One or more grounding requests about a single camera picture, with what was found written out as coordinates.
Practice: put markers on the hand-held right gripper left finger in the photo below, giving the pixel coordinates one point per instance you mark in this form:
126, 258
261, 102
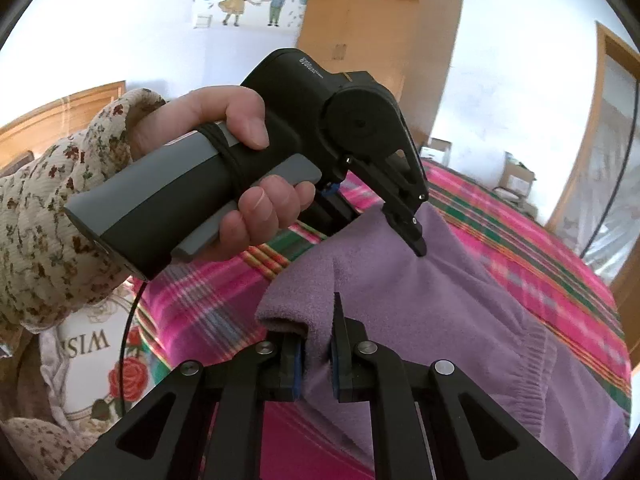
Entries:
296, 365

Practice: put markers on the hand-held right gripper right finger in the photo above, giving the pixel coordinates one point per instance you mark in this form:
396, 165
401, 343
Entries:
334, 365

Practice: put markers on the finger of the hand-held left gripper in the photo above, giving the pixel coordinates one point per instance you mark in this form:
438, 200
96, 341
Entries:
407, 180
335, 210

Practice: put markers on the purple fleece pants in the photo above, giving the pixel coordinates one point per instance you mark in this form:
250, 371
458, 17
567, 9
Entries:
425, 310

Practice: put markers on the person's left forearm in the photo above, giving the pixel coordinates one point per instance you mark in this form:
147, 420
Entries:
50, 225

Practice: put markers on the person's left hand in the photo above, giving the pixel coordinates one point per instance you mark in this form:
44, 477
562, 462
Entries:
200, 110

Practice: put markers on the small white box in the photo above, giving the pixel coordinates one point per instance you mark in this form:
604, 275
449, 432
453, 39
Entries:
436, 152

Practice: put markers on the wooden wardrobe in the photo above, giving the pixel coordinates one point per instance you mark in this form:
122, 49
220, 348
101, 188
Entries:
380, 60

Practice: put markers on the brown cardboard box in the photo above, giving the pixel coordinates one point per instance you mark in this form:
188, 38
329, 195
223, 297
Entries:
517, 175

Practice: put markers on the pink green plaid blanket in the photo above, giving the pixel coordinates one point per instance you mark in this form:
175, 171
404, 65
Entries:
525, 240

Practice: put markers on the clear plastic sheet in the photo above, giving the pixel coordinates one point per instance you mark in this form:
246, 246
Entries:
610, 170

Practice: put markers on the white rose printed pillow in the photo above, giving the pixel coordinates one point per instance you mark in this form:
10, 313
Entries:
85, 360

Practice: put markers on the wooden headboard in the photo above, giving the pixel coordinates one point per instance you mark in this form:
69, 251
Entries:
50, 120

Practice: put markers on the wooden door frame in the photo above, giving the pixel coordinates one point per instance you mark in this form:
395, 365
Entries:
600, 85

